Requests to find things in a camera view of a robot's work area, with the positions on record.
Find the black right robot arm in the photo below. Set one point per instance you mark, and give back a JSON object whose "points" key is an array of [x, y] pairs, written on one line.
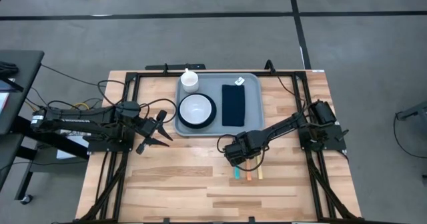
{"points": [[283, 127]]}

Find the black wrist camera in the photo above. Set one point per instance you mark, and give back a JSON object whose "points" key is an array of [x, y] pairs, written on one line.
{"points": [[146, 126], [234, 154]]}

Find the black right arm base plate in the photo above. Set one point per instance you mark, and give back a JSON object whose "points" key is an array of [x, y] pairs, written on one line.
{"points": [[335, 140]]}

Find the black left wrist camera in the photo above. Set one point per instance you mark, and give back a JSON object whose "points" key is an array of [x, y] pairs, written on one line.
{"points": [[146, 126]]}

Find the black desk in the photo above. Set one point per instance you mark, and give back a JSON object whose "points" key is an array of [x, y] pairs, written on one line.
{"points": [[28, 84]]}

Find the white ribbed bowl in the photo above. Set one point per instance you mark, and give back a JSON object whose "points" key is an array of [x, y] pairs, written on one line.
{"points": [[196, 109]]}

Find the dark navy cloth napkin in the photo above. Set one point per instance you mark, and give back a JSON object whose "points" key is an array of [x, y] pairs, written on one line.
{"points": [[233, 105]]}

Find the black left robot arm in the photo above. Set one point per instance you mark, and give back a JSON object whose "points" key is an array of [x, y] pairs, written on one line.
{"points": [[76, 120]]}

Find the black bar with blue light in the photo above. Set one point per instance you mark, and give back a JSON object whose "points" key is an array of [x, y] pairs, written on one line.
{"points": [[180, 67]]}

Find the white mug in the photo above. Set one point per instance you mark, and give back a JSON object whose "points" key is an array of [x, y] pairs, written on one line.
{"points": [[189, 82]]}

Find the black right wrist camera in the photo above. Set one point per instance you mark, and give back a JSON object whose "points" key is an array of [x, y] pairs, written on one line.
{"points": [[234, 154]]}

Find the black aluminium table frame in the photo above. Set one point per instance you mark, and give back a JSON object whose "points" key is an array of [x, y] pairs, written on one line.
{"points": [[160, 74]]}

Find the small white tag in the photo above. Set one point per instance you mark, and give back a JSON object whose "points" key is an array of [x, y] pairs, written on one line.
{"points": [[239, 81]]}

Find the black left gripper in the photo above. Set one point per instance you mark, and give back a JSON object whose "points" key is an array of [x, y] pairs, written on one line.
{"points": [[161, 116]]}

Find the black bundle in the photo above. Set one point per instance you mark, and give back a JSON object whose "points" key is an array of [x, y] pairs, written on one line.
{"points": [[6, 69]]}

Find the grey plastic tray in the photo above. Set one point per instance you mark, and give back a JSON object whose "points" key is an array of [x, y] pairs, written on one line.
{"points": [[217, 132]]}

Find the black desk caster wheel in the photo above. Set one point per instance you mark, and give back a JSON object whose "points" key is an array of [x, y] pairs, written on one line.
{"points": [[26, 199]]}

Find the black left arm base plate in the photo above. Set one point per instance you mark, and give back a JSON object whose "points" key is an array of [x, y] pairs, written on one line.
{"points": [[110, 146]]}

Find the white paper sheet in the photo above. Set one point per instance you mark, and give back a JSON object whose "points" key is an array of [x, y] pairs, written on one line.
{"points": [[3, 97]]}

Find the dark teal plate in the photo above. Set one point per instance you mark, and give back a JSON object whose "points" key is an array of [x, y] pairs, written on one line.
{"points": [[214, 111]]}

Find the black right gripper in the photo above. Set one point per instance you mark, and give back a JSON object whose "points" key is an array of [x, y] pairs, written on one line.
{"points": [[253, 142]]}

